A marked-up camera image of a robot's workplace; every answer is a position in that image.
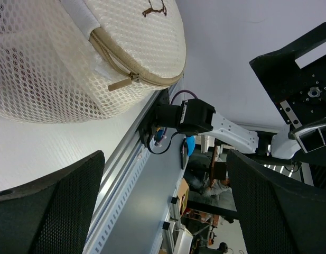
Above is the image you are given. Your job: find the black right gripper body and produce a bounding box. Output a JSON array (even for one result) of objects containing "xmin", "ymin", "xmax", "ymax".
[{"xmin": 249, "ymin": 22, "xmax": 326, "ymax": 153}]

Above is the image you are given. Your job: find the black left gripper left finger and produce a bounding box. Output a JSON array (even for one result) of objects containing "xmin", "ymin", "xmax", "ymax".
[{"xmin": 0, "ymin": 150, "xmax": 105, "ymax": 253}]

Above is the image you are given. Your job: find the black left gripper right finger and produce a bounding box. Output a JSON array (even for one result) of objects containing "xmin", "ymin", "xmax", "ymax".
[{"xmin": 227, "ymin": 150, "xmax": 326, "ymax": 253}]

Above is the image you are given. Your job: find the cream mesh laundry bag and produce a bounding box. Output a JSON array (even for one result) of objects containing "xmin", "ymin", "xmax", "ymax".
[{"xmin": 0, "ymin": 1, "xmax": 187, "ymax": 123}]

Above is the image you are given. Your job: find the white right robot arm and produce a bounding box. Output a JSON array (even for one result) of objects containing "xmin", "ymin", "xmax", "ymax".
[{"xmin": 156, "ymin": 22, "xmax": 326, "ymax": 253}]

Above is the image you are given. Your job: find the white slotted cable duct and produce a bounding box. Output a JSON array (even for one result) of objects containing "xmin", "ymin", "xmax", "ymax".
[{"xmin": 83, "ymin": 150, "xmax": 150, "ymax": 253}]

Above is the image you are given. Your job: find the aluminium frame rail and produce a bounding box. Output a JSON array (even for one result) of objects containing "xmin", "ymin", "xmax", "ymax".
[{"xmin": 83, "ymin": 79, "xmax": 184, "ymax": 254}]

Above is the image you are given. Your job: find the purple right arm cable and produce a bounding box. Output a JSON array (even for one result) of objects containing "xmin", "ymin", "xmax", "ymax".
[{"xmin": 170, "ymin": 89, "xmax": 198, "ymax": 105}]

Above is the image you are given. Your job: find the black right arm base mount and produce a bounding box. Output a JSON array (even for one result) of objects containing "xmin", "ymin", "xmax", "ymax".
[{"xmin": 138, "ymin": 89, "xmax": 170, "ymax": 148}]

